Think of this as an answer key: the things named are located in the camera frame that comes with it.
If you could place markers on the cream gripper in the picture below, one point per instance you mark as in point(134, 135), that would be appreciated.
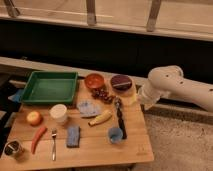
point(130, 97)

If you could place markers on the red yellow apple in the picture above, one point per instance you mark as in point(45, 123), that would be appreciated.
point(34, 118)

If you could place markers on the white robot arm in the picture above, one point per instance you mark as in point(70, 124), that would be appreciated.
point(169, 81)

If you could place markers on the small blue cup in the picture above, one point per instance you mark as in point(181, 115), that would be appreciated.
point(115, 135)

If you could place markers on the white paper cup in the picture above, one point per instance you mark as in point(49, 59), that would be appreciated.
point(59, 113)

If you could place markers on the yellow banana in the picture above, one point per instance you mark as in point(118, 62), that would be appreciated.
point(106, 115)

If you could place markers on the bunch of red grapes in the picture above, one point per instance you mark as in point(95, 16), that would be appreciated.
point(102, 95)

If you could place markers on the wooden cutting board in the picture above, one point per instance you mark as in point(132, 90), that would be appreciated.
point(95, 149)

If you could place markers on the orange bowl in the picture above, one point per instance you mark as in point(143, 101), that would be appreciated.
point(94, 81)

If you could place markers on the light blue cloth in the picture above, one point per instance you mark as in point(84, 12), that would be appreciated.
point(88, 109)

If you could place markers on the blue sponge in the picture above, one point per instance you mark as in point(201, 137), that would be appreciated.
point(73, 137)

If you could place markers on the silver fork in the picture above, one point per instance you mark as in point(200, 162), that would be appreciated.
point(54, 135)

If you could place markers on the green plastic tray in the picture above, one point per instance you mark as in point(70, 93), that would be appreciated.
point(45, 88)

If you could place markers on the red chili pepper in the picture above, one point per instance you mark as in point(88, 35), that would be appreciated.
point(39, 133)

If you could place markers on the blue object beside tray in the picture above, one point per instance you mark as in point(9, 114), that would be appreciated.
point(17, 96)

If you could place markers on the black handled spoon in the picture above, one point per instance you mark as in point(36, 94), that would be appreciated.
point(118, 105)

